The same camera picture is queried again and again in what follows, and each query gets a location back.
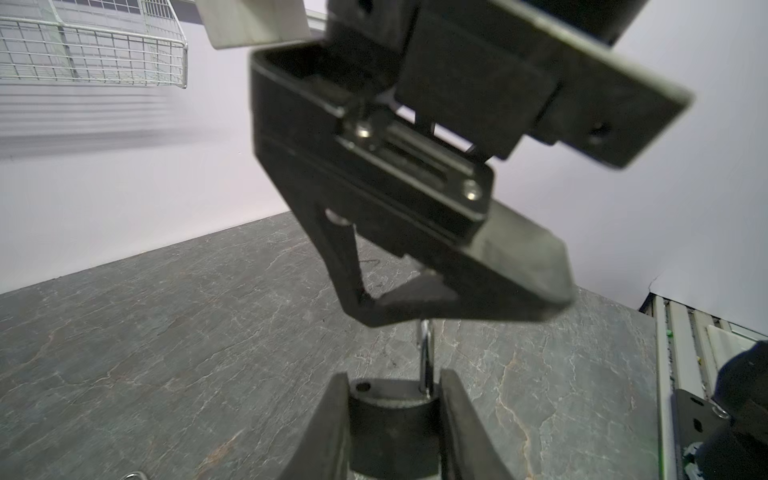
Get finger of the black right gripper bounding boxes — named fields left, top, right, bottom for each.
left=250, top=43, right=576, bottom=327

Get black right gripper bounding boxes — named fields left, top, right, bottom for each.
left=326, top=1, right=693, bottom=168

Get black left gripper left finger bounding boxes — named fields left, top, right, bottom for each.
left=279, top=373, right=351, bottom=480

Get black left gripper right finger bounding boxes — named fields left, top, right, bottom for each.
left=440, top=369, right=513, bottom=480

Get dark grey padlock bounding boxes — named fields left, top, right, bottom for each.
left=349, top=320, right=441, bottom=479

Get blue padlock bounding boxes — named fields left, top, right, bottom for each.
left=121, top=471, right=148, bottom=480

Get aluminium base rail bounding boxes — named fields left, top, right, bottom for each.
left=641, top=294, right=767, bottom=479

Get white wire wall basket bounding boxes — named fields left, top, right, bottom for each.
left=1, top=0, right=188, bottom=88

